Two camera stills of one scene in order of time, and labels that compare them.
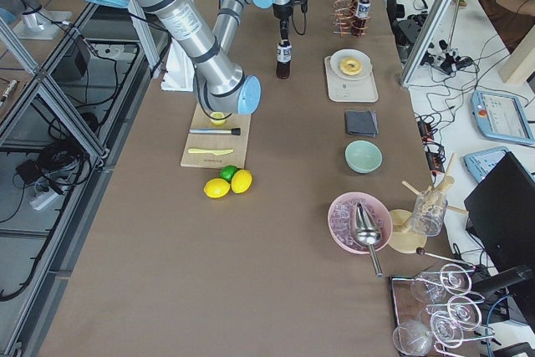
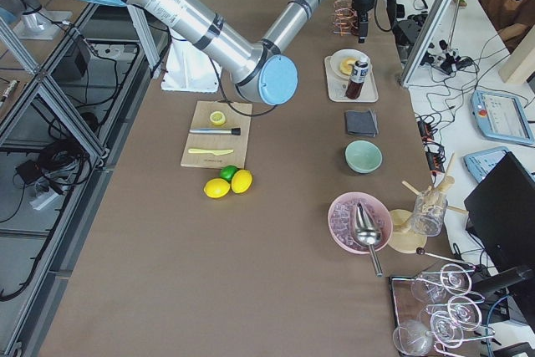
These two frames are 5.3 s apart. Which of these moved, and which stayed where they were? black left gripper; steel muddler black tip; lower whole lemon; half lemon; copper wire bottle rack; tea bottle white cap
Moved: black left gripper; tea bottle white cap
Stayed: half lemon; lower whole lemon; steel muddler black tip; copper wire bottle rack
